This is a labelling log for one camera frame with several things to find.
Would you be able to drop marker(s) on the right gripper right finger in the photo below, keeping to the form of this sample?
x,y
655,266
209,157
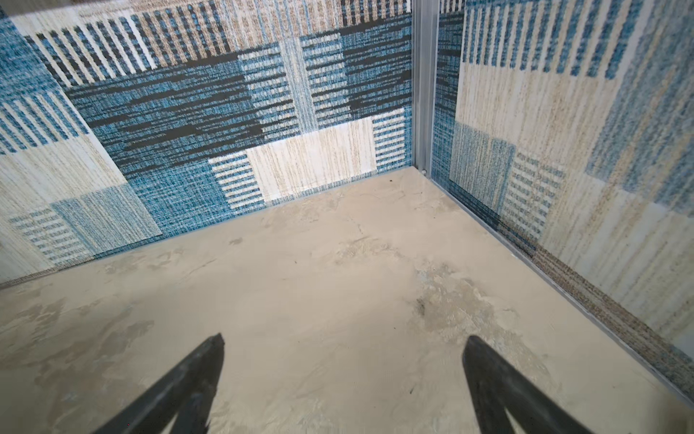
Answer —
x,y
500,393

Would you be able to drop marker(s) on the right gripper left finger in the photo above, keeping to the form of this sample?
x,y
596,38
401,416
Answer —
x,y
181,399

